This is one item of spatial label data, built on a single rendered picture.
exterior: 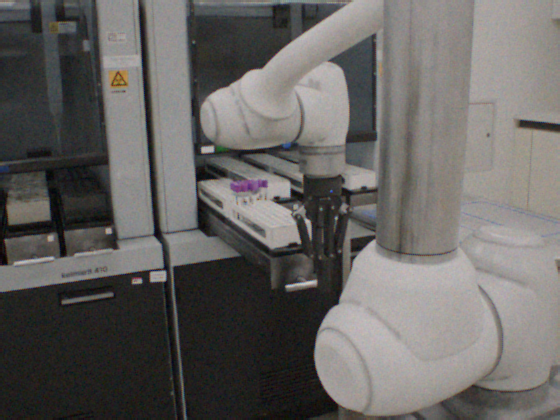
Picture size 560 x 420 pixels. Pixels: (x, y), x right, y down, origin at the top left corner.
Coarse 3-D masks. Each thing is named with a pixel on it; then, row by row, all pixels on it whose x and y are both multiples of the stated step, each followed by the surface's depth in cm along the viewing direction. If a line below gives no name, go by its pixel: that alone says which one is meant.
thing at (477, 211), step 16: (368, 208) 161; (464, 208) 158; (480, 208) 158; (496, 208) 157; (512, 208) 157; (368, 224) 147; (464, 224) 142; (480, 224) 142; (496, 224) 142; (512, 224) 141; (528, 224) 141; (544, 224) 140; (544, 240) 128; (384, 416) 156; (400, 416) 156
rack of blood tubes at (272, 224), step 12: (252, 204) 150; (264, 204) 149; (276, 204) 149; (252, 216) 138; (264, 216) 137; (276, 216) 138; (288, 216) 137; (252, 228) 147; (264, 228) 131; (276, 228) 128; (288, 228) 130; (264, 240) 132; (276, 240) 129; (288, 240) 130
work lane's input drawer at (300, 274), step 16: (208, 208) 171; (208, 224) 169; (224, 224) 154; (224, 240) 156; (240, 240) 143; (256, 240) 136; (256, 256) 134; (272, 256) 127; (288, 256) 127; (304, 256) 129; (272, 272) 126; (288, 272) 128; (304, 272) 130; (272, 288) 127; (288, 288) 124; (304, 288) 126
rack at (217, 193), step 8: (200, 184) 179; (208, 184) 178; (216, 184) 177; (224, 184) 176; (200, 192) 181; (208, 192) 171; (216, 192) 165; (224, 192) 166; (208, 200) 173; (216, 200) 174; (224, 200) 157; (216, 208) 165; (224, 208) 158
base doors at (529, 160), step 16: (528, 144) 354; (544, 144) 342; (528, 160) 355; (544, 160) 343; (528, 176) 357; (544, 176) 345; (512, 192) 372; (528, 192) 359; (544, 192) 346; (528, 208) 360; (544, 208) 348
